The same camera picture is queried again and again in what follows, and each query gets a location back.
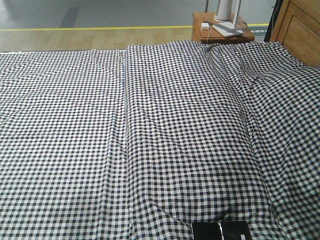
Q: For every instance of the white desk lamp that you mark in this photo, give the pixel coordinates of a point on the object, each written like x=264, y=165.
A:
x=229, y=28

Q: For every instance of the white cylindrical appliance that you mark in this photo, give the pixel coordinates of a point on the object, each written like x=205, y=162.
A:
x=223, y=10

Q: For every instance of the wooden nightstand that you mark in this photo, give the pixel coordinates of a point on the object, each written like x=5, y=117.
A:
x=212, y=36

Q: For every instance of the wooden headboard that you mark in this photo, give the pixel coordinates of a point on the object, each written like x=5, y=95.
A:
x=297, y=28

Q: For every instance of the white charger adapter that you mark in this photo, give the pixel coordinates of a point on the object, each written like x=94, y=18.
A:
x=205, y=26

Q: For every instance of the black folding smartphone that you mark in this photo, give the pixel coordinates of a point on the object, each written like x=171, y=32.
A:
x=224, y=230

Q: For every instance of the black white checkered bedsheet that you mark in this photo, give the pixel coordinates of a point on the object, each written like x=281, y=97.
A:
x=138, y=144

